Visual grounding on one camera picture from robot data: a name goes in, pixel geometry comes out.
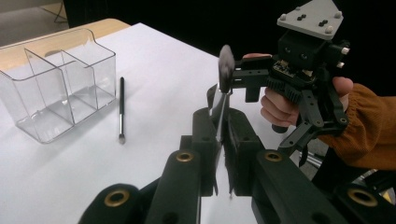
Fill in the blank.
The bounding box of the thin black makeup brush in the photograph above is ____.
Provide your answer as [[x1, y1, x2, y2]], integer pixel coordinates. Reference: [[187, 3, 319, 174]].
[[206, 83, 233, 143]]

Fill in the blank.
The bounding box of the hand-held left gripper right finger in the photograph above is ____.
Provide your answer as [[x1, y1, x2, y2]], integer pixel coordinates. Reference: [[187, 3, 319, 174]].
[[223, 106, 266, 198]]

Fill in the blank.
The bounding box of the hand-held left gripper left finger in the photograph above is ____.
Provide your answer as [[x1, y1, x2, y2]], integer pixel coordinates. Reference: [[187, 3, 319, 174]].
[[180, 106, 223, 198]]

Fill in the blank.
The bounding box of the clear acrylic organizer box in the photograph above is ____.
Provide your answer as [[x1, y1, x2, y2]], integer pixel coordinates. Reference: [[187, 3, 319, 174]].
[[0, 27, 117, 145]]

